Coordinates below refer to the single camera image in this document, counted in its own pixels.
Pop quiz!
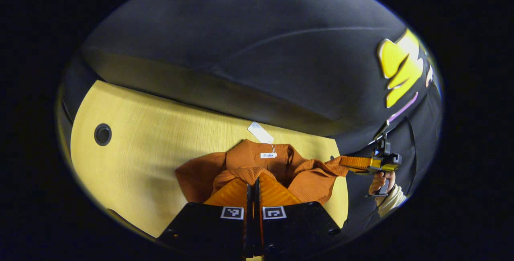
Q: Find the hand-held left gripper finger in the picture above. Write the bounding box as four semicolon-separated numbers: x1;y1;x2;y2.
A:
157;172;254;260
254;171;343;260

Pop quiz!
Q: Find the orange corduroy coat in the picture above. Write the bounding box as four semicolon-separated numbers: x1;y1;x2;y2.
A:
175;139;364;206

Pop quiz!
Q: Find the white paper hang tag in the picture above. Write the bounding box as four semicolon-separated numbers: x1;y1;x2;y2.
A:
247;121;276;146

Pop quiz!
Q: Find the black backdrop cloth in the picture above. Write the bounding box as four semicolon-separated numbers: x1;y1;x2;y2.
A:
56;0;444;229

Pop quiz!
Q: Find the black table cable grommet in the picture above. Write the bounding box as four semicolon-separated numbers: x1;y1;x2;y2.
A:
94;123;112;147

